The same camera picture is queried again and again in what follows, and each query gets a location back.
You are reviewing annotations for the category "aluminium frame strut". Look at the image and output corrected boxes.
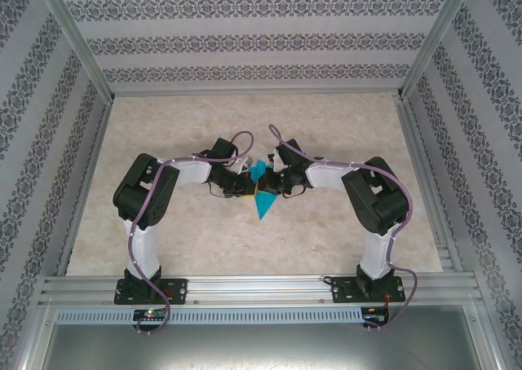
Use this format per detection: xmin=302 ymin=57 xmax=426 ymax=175
xmin=11 ymin=304 xmax=58 ymax=370
xmin=462 ymin=304 xmax=509 ymax=370

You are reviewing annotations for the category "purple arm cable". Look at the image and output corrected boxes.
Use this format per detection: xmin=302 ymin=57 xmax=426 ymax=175
xmin=268 ymin=124 xmax=420 ymax=333
xmin=128 ymin=130 xmax=257 ymax=337

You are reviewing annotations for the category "slotted grey cable duct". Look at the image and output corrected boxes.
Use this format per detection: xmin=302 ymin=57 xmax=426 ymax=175
xmin=55 ymin=306 xmax=365 ymax=326

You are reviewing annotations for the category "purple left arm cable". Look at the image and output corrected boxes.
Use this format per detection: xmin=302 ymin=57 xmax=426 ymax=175
xmin=128 ymin=130 xmax=257 ymax=337

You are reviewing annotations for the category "blue square paper sheet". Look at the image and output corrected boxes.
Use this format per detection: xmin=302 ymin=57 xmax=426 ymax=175
xmin=249 ymin=160 xmax=283 ymax=223

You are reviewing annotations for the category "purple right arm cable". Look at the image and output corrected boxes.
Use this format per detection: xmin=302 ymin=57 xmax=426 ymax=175
xmin=268 ymin=124 xmax=420 ymax=333

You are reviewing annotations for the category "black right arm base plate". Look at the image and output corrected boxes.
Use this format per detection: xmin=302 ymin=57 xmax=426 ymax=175
xmin=329 ymin=275 xmax=405 ymax=305

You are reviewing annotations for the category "aluminium side rail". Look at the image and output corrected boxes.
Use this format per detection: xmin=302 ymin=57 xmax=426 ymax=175
xmin=55 ymin=100 xmax=116 ymax=277
xmin=393 ymin=95 xmax=466 ymax=273

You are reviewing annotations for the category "long aluminium mounting rail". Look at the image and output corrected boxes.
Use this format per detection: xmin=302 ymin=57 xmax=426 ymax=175
xmin=38 ymin=274 xmax=481 ymax=308

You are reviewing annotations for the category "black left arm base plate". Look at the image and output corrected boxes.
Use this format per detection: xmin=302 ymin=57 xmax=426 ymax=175
xmin=113 ymin=278 xmax=188 ymax=306

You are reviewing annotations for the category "aluminium frame post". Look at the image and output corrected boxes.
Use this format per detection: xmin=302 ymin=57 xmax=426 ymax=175
xmin=37 ymin=0 xmax=116 ymax=104
xmin=398 ymin=0 xmax=478 ymax=102

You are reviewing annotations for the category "grey metal sheet panel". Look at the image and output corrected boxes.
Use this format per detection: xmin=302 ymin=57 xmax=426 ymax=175
xmin=40 ymin=323 xmax=502 ymax=370

